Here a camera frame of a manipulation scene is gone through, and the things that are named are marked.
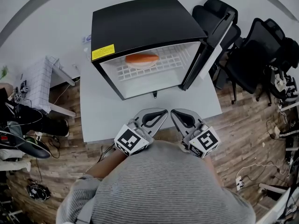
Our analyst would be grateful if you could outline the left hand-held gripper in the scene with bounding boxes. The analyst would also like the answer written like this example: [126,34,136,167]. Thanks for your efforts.
[114,108,169,158]

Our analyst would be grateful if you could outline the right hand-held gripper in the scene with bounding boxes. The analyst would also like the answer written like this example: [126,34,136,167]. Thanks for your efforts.
[170,108,221,159]

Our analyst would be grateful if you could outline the white round plate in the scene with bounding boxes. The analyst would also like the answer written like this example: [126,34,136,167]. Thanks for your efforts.
[126,55,159,69]

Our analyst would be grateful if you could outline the orange carrot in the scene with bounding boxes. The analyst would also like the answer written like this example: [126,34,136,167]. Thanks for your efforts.
[125,53,160,64]

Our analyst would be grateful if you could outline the black mini fridge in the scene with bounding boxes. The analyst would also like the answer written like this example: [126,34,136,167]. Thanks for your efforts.
[90,0,235,100]

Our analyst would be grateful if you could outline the person's left forearm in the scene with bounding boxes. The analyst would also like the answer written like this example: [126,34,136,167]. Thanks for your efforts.
[85,149,128,179]

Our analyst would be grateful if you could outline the person's right forearm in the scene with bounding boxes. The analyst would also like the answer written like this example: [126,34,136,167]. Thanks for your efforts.
[205,158,217,176]

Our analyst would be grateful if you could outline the grey table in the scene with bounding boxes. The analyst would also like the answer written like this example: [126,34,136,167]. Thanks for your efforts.
[79,30,222,144]

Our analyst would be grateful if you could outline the person's grey striped sweater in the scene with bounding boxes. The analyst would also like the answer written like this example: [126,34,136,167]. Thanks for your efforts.
[56,140,256,224]

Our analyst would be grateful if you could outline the clear plastic bottle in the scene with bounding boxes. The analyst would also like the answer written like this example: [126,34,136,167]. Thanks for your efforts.
[83,47,92,62]

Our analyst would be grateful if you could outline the black hard-shell backpack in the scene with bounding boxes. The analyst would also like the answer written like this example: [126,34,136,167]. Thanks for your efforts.
[0,129,51,160]

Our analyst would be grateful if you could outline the white grid tablecloth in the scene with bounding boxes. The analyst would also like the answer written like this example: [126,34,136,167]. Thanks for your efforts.
[15,56,60,114]

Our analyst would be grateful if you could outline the black round device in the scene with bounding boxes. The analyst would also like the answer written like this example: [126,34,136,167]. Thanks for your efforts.
[26,184,51,202]

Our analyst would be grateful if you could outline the small green plant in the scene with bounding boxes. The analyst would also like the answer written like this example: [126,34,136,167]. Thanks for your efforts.
[0,65,9,80]

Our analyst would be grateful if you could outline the white wire fridge shelf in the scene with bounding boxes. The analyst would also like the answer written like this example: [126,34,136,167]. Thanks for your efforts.
[116,46,190,83]

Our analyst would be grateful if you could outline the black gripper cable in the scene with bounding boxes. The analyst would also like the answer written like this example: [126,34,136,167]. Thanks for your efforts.
[99,143,116,164]

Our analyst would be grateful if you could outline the white power cable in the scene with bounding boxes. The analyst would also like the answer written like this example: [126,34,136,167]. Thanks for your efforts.
[236,163,285,182]

